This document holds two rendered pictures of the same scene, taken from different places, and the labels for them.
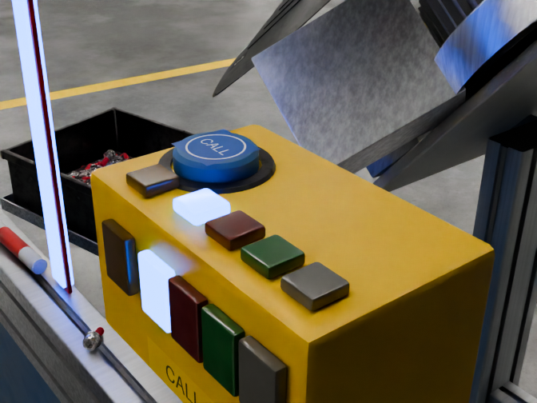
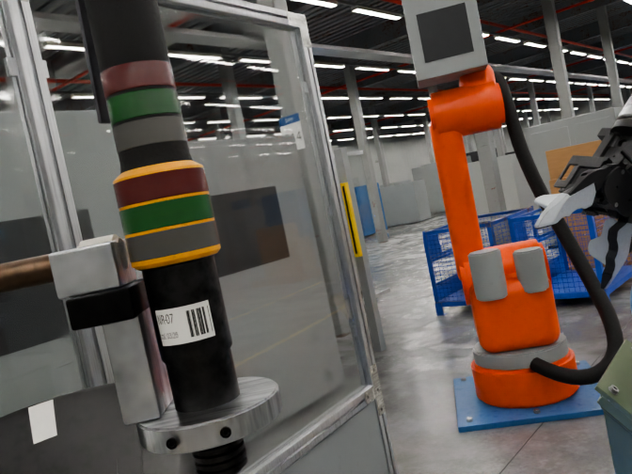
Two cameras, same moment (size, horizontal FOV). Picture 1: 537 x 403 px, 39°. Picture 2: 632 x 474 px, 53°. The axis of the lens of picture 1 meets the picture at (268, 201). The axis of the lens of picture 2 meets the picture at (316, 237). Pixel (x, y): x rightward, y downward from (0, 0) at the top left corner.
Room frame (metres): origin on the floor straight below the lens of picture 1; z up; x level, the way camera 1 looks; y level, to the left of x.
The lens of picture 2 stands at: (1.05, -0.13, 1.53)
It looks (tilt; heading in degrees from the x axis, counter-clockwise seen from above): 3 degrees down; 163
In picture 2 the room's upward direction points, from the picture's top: 12 degrees counter-clockwise
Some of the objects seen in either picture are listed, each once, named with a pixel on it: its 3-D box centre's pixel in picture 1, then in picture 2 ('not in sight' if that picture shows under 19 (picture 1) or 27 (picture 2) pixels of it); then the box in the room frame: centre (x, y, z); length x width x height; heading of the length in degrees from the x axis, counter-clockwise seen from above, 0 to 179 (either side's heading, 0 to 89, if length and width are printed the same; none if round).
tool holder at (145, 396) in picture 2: not in sight; (171, 331); (0.74, -0.11, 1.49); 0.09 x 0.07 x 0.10; 73
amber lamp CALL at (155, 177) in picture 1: (153, 180); not in sight; (0.30, 0.05, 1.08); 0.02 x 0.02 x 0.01; 38
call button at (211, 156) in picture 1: (216, 160); not in sight; (0.32, 0.02, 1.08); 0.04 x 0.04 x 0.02
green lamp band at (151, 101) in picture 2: not in sight; (144, 109); (0.74, -0.10, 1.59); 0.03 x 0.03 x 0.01
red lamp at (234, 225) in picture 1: (235, 229); not in sight; (0.26, 0.01, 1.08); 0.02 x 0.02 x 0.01; 38
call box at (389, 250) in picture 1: (273, 301); not in sight; (0.29, 0.00, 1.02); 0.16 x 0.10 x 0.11; 38
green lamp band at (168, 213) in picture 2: not in sight; (167, 214); (0.74, -0.10, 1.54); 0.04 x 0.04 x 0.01
